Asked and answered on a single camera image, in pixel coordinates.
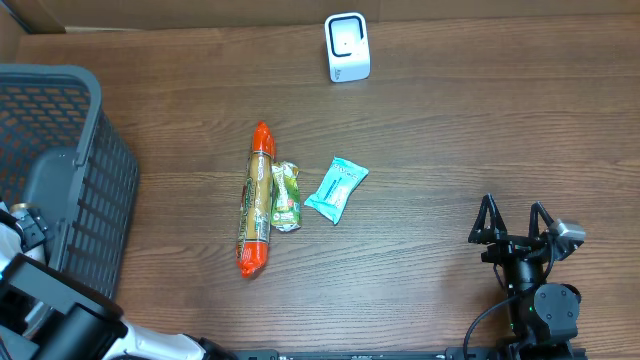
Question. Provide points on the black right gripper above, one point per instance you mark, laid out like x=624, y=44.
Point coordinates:
x=507, y=245

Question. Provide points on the teal wet wipes pack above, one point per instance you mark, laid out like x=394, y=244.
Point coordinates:
x=340, y=180

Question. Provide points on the orange biscuit roll pack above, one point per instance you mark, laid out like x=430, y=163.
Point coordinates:
x=252, y=244

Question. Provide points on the green snack packet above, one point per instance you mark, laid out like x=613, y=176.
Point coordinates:
x=285, y=213

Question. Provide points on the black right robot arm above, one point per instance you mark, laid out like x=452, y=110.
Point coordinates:
x=543, y=315

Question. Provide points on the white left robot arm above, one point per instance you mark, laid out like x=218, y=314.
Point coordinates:
x=139, y=343

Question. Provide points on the white barcode scanner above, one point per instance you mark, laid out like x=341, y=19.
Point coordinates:
x=347, y=46

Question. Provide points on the grey plastic basket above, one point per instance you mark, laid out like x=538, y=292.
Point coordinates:
x=61, y=154

